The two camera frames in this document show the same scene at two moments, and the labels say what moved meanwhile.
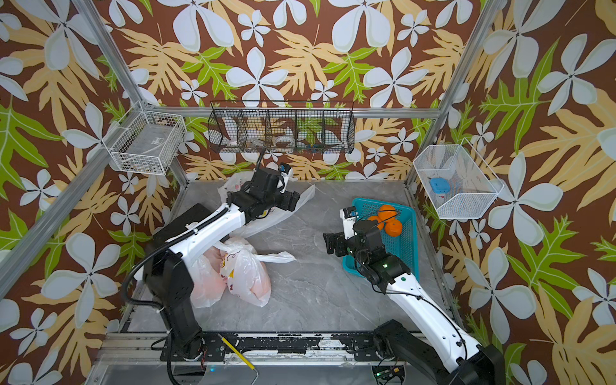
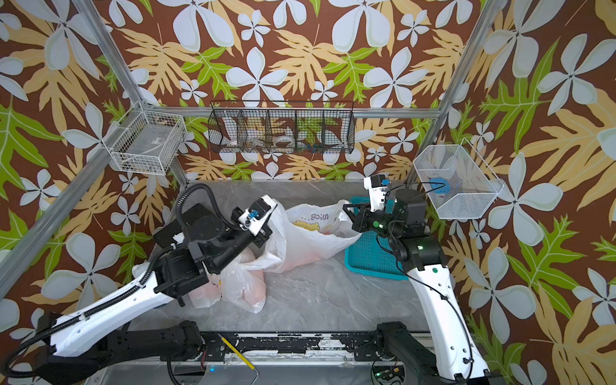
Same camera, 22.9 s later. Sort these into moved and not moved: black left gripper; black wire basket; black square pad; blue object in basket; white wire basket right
Moved: black left gripper
Not moved: black square pad; white wire basket right; black wire basket; blue object in basket
